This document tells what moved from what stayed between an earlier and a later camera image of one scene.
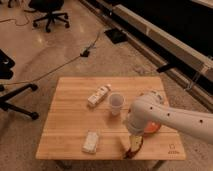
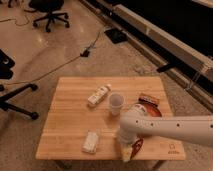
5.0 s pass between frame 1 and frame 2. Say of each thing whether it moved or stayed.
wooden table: stayed
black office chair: stayed
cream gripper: moved
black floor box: stayed
